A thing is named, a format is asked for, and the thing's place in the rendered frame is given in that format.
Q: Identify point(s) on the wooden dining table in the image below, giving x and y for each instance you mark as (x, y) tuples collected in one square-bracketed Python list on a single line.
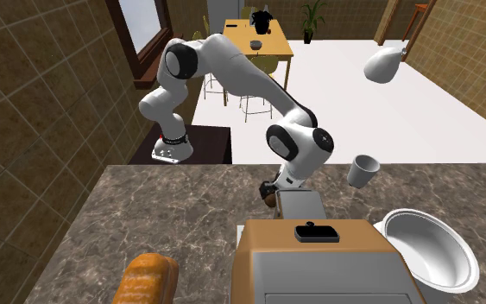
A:
[(274, 46)]

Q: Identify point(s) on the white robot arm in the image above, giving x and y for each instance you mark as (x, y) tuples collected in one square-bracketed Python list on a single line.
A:
[(234, 63)]

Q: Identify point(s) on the dark framed window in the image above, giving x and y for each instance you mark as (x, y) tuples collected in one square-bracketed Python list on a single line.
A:
[(145, 25)]

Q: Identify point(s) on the green potted plant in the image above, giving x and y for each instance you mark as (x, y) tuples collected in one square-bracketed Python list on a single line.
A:
[(311, 19)]

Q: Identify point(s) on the orange side table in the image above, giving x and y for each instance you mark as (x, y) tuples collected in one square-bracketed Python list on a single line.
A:
[(416, 17)]

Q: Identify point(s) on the small brown round object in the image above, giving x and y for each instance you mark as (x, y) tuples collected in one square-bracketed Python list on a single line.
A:
[(270, 201)]

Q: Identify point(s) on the orange and grey appliance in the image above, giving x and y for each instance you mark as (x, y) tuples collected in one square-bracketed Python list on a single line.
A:
[(322, 261)]

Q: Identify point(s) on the brown bread loaf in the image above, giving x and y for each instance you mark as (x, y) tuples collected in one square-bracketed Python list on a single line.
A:
[(148, 280)]

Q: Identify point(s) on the yellow green chair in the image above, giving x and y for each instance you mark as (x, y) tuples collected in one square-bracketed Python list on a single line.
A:
[(263, 65), (213, 84)]

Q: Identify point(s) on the white wall lamp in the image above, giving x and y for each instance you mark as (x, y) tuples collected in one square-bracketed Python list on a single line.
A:
[(381, 65)]

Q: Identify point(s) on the white bowl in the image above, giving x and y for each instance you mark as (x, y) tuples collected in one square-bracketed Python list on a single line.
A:
[(432, 252)]

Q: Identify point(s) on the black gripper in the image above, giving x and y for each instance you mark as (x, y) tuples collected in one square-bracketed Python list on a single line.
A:
[(266, 188)]

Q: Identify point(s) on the dark robot stand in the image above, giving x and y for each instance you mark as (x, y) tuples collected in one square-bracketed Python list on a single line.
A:
[(209, 145)]

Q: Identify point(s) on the white cup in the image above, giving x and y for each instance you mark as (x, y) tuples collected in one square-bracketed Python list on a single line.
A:
[(361, 172)]

